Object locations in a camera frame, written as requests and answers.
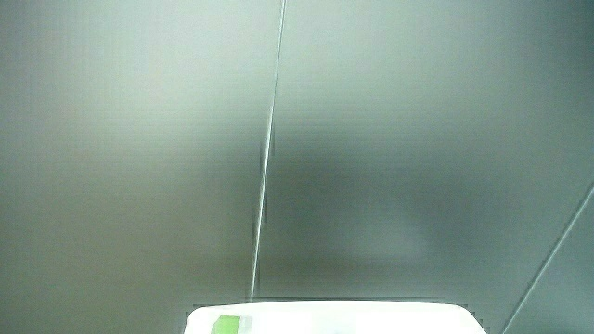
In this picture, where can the green brick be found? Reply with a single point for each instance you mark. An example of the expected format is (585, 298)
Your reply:
(226, 325)

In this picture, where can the white tray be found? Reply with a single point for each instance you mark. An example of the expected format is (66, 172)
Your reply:
(352, 319)

